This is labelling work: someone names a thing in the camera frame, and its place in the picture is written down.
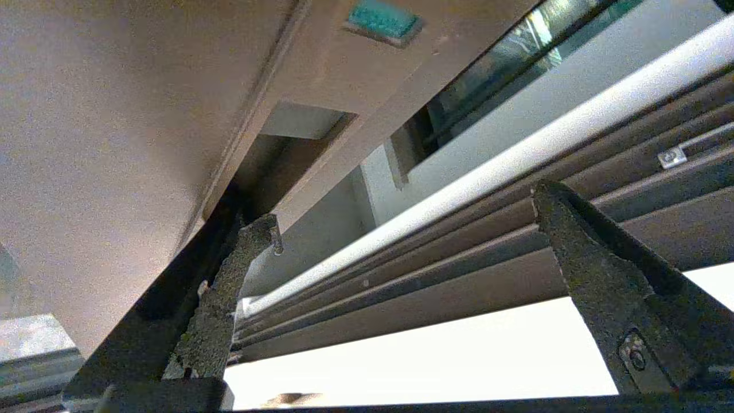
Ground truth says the dark brown door jamb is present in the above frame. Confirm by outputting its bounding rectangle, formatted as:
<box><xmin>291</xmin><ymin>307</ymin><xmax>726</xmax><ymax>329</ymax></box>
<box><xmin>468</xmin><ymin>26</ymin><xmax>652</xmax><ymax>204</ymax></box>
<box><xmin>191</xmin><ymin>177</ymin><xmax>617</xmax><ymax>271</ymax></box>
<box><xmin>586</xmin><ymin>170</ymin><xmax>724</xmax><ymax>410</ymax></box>
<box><xmin>232</xmin><ymin>66</ymin><xmax>734</xmax><ymax>363</ymax></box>

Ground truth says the dark door floor track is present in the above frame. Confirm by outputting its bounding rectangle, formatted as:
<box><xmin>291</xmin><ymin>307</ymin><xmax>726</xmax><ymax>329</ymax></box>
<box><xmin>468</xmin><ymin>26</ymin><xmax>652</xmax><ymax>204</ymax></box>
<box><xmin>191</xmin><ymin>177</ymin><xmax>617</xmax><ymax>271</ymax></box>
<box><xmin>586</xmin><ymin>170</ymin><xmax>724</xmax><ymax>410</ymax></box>
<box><xmin>0</xmin><ymin>313</ymin><xmax>85</xmax><ymax>409</ymax></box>

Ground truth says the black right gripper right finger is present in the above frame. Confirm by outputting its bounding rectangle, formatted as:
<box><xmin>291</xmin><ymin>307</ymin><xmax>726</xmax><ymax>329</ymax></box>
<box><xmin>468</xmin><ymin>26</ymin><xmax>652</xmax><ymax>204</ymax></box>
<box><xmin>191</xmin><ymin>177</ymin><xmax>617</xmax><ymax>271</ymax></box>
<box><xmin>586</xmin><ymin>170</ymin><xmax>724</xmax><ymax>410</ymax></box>
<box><xmin>531</xmin><ymin>180</ymin><xmax>734</xmax><ymax>396</ymax></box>

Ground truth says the brown-framed sliding glass door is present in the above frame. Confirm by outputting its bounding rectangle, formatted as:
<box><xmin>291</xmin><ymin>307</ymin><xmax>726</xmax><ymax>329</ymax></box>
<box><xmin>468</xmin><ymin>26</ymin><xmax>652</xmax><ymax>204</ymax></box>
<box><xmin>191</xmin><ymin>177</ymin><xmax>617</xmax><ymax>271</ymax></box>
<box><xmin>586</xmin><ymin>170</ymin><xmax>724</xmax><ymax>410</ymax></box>
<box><xmin>0</xmin><ymin>0</ymin><xmax>545</xmax><ymax>359</ymax></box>

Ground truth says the white curtain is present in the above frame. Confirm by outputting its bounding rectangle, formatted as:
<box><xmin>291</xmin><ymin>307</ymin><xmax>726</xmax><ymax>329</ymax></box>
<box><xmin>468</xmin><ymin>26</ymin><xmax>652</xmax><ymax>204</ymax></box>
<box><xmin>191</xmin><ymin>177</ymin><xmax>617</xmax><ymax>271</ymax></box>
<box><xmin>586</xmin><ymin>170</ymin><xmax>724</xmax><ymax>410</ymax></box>
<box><xmin>222</xmin><ymin>263</ymin><xmax>734</xmax><ymax>409</ymax></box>

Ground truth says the narrow dark metal side railing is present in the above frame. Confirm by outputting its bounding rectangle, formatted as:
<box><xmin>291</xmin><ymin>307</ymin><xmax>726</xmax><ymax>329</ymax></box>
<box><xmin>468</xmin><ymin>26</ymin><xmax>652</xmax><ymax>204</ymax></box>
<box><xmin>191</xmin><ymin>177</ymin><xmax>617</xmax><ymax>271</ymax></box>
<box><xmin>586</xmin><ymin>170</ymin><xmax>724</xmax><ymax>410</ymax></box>
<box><xmin>424</xmin><ymin>0</ymin><xmax>643</xmax><ymax>157</ymax></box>

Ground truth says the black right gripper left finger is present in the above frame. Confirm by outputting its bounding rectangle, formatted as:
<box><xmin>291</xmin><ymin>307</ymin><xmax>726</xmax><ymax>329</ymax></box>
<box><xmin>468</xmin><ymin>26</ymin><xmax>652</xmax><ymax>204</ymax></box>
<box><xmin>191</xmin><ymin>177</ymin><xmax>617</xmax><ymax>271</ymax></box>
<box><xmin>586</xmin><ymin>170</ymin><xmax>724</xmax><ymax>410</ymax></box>
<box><xmin>62</xmin><ymin>201</ymin><xmax>284</xmax><ymax>409</ymax></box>

